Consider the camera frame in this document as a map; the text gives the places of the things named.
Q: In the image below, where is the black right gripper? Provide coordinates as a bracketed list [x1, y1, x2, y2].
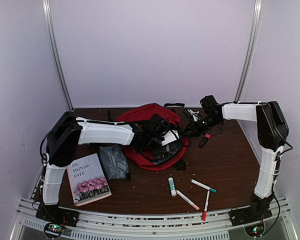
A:
[181, 114, 222, 137]

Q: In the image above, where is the red backpack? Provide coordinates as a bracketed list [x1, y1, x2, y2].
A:
[115, 103, 191, 172]

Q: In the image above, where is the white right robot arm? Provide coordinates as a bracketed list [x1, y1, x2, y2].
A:
[183, 95, 289, 221]

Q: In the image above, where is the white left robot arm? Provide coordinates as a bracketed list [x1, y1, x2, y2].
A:
[39, 111, 179, 222]

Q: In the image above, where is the black pink highlighter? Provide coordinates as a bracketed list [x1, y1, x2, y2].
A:
[198, 133, 211, 148]

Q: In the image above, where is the white glue stick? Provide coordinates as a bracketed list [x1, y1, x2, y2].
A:
[168, 177, 177, 197]

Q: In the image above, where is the teal capped white marker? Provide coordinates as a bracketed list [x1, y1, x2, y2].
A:
[190, 179, 217, 193]

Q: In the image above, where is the grey pencil pouch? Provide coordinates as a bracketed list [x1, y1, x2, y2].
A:
[99, 144, 131, 181]

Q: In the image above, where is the pink capped white marker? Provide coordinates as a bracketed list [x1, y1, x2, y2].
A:
[176, 190, 200, 211]

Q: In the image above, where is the red capped white marker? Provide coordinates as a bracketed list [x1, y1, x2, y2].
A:
[201, 190, 211, 222]

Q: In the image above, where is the flower cover book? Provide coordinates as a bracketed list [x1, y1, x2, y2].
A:
[67, 153, 112, 207]

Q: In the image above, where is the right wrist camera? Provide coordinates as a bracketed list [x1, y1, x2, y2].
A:
[183, 108, 203, 122]

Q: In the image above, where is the front aluminium rail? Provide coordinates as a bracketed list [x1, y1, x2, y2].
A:
[7, 197, 300, 240]

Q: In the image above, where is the right aluminium frame post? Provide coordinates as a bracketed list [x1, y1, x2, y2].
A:
[234, 0, 264, 102]

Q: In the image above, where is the aluminium frame post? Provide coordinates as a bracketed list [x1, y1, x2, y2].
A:
[42, 0, 74, 111]
[234, 0, 264, 102]

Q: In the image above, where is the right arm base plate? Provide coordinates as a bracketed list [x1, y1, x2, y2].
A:
[228, 206, 272, 227]

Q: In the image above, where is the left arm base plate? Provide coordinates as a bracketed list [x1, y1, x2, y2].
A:
[35, 204, 80, 227]

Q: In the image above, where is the left aluminium frame post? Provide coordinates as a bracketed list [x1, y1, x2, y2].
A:
[42, 0, 74, 111]

